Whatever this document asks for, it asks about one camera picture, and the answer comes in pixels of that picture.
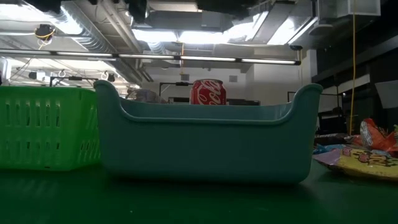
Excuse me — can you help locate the blue candy packet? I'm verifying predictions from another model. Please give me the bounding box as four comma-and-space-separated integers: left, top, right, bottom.
312, 142, 346, 156

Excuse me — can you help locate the yellow Sour Patch candy packet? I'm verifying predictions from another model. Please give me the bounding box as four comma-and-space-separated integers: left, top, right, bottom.
312, 146, 398, 182

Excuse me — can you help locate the orange candy packet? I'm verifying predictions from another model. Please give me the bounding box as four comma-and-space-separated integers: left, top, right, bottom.
351, 117, 398, 153

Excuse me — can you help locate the red Coca-Cola can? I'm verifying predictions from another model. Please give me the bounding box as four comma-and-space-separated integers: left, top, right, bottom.
189, 78, 227, 106

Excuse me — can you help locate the teal plastic bin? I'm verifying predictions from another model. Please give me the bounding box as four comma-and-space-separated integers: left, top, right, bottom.
93, 79, 324, 184

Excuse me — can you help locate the brown Tootsie roll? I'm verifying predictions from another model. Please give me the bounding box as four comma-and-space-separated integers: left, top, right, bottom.
313, 133, 354, 146

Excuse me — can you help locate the green slotted plastic basket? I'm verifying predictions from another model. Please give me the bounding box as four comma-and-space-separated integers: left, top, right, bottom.
0, 85, 102, 171

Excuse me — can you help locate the grey rectangular air duct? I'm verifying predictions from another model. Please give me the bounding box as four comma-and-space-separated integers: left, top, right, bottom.
146, 0, 237, 32

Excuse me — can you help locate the black overhead camera rig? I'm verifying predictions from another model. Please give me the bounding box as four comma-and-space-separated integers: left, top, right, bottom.
49, 75, 100, 88

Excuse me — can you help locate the silver ribbed ventilation duct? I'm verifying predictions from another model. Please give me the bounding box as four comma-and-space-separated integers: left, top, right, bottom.
60, 7, 147, 85

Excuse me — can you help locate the yellow black cable reel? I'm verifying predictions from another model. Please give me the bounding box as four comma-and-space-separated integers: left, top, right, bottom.
34, 24, 57, 41

